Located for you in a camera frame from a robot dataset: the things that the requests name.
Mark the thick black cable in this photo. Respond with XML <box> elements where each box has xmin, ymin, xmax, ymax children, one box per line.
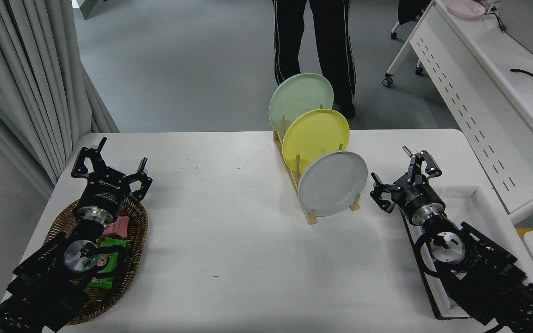
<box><xmin>510</xmin><ymin>68</ymin><xmax>533</xmax><ymax>86</ymax></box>

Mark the pink plate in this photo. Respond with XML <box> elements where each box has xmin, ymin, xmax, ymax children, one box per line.
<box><xmin>446</xmin><ymin>0</ymin><xmax>486</xmax><ymax>19</ymax></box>

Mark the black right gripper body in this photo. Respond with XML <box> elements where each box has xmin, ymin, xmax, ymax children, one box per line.
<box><xmin>395</xmin><ymin>178</ymin><xmax>446</xmax><ymax>221</ymax></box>

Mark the pink snack packet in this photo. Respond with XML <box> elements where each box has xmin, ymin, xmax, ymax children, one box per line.
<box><xmin>99</xmin><ymin>216</ymin><xmax>130</xmax><ymax>240</ymax></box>

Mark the brown wicker basket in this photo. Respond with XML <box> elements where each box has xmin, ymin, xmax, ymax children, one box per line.
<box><xmin>43</xmin><ymin>197</ymin><xmax>149</xmax><ymax>326</ymax></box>

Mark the green snack packet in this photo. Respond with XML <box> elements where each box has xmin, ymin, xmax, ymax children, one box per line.
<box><xmin>86</xmin><ymin>237</ymin><xmax>132</xmax><ymax>290</ymax></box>

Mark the thin black cable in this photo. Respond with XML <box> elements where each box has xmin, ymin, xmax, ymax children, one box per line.
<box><xmin>482</xmin><ymin>9</ymin><xmax>506</xmax><ymax>33</ymax></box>

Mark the white cardboard tray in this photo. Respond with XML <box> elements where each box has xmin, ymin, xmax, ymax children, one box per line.
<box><xmin>397</xmin><ymin>186</ymin><xmax>533</xmax><ymax>321</ymax></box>

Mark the grey plate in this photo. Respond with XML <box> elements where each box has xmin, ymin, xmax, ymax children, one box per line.
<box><xmin>297</xmin><ymin>151</ymin><xmax>369</xmax><ymax>217</ymax></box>

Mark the wooden plate rack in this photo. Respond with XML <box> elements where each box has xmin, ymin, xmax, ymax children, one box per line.
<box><xmin>273</xmin><ymin>104</ymin><xmax>362</xmax><ymax>226</ymax></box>

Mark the long white desk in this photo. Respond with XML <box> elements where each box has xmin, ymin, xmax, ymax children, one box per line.
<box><xmin>382</xmin><ymin>0</ymin><xmax>533</xmax><ymax>226</ymax></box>

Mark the grey laptop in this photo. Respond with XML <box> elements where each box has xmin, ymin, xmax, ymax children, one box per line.
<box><xmin>498</xmin><ymin>0</ymin><xmax>533</xmax><ymax>63</ymax></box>

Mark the yellow plate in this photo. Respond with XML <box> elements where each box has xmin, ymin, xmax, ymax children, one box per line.
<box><xmin>282</xmin><ymin>109</ymin><xmax>350</xmax><ymax>175</ymax></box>

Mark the grey curtain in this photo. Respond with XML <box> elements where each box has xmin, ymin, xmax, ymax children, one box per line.
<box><xmin>0</xmin><ymin>0</ymin><xmax>120</xmax><ymax>199</ymax></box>

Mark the pale green plate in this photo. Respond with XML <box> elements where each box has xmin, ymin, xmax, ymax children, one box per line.
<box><xmin>268</xmin><ymin>73</ymin><xmax>335</xmax><ymax>135</ymax></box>

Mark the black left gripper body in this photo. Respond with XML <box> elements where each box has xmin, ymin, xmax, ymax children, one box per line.
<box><xmin>77</xmin><ymin>168</ymin><xmax>132</xmax><ymax>215</ymax></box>

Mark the person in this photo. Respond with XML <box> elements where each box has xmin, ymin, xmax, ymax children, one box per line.
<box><xmin>272</xmin><ymin>0</ymin><xmax>357</xmax><ymax>119</ymax></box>

